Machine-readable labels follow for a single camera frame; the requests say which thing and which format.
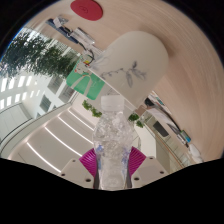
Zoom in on flat round red coaster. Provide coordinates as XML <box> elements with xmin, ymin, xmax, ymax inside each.
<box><xmin>69</xmin><ymin>0</ymin><xmax>104</xmax><ymax>22</ymax></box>

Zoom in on teal marker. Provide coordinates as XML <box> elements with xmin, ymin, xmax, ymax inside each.
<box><xmin>179</xmin><ymin>131</ymin><xmax>193</xmax><ymax>144</ymax></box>

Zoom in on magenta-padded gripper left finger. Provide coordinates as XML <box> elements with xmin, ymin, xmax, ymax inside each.
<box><xmin>59</xmin><ymin>148</ymin><xmax>101</xmax><ymax>190</ymax></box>

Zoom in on clear plastic water bottle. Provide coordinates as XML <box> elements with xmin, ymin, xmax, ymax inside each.
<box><xmin>92</xmin><ymin>94</ymin><xmax>136</xmax><ymax>191</ymax></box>

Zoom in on ceiling light strips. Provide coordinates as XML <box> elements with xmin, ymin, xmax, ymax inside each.
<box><xmin>24</xmin><ymin>106</ymin><xmax>98</xmax><ymax>173</ymax></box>

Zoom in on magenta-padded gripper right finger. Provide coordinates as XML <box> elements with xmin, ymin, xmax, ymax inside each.
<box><xmin>125</xmin><ymin>145</ymin><xmax>170</xmax><ymax>190</ymax></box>

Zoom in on row of green hedge plants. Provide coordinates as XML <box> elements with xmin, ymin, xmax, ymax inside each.
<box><xmin>0</xmin><ymin>31</ymin><xmax>81</xmax><ymax>79</ymax></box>

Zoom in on small white box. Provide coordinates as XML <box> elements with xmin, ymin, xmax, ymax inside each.
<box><xmin>71</xmin><ymin>28</ymin><xmax>93</xmax><ymax>44</ymax></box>

